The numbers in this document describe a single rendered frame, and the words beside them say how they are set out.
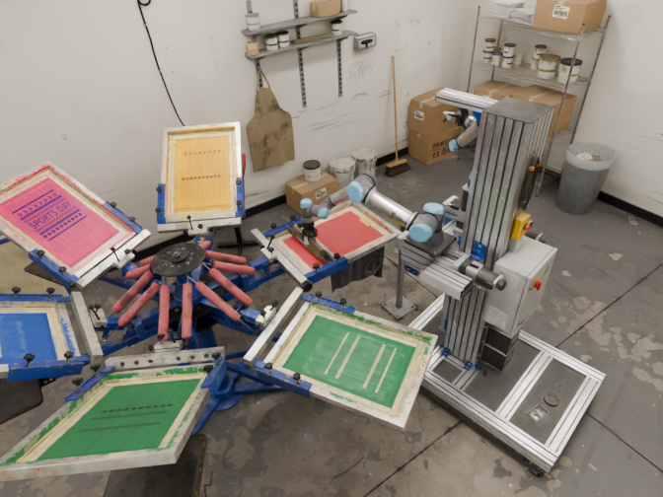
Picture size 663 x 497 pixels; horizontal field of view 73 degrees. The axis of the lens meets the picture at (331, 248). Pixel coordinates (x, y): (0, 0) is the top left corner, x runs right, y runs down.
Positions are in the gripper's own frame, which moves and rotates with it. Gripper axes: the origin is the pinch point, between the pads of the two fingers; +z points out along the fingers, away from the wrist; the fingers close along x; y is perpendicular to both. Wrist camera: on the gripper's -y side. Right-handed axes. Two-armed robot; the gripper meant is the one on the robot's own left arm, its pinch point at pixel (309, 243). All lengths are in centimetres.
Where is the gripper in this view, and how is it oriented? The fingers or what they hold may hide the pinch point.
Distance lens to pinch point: 311.2
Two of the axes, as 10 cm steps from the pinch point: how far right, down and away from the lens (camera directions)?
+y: 5.7, 4.9, -6.6
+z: 0.5, 7.8, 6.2
